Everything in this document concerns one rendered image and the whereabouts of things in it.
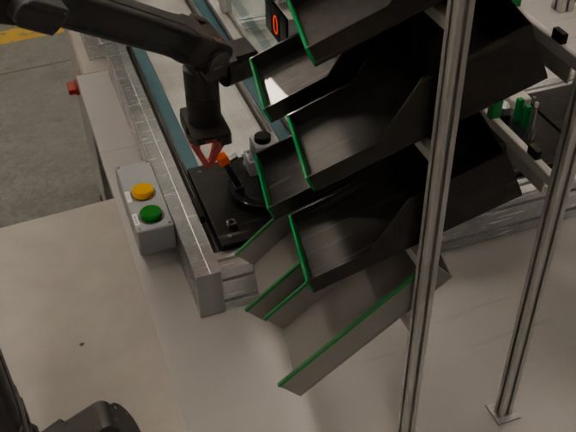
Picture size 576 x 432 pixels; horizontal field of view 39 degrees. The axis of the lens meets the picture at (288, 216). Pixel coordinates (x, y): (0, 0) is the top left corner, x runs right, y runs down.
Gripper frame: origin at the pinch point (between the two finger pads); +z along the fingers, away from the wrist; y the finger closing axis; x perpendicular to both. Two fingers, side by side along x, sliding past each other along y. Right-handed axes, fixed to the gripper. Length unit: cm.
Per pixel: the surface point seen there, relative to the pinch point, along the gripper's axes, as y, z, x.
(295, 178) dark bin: -27.9, -15.1, -6.2
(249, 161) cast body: -1.5, 0.4, -7.1
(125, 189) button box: 10.7, 10.1, 14.1
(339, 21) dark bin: -43, -47, -6
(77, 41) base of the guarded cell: 93, 20, 13
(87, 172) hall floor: 152, 107, 15
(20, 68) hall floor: 245, 107, 32
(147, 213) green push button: 0.7, 8.8, 11.8
